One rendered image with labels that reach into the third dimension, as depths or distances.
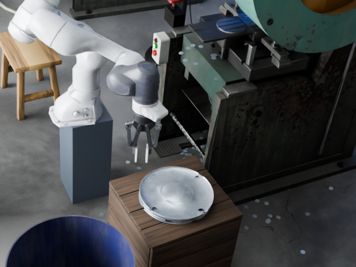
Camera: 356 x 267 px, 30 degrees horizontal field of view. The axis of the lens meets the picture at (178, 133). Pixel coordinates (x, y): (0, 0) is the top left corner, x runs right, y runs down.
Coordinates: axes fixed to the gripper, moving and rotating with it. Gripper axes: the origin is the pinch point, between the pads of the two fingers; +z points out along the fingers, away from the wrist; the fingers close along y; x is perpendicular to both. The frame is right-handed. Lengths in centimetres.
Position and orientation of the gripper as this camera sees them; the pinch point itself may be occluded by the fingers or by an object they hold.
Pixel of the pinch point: (141, 153)
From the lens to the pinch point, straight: 246.0
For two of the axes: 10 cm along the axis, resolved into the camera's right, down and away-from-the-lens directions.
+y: -10.0, -0.5, -0.8
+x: 0.3, 6.4, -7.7
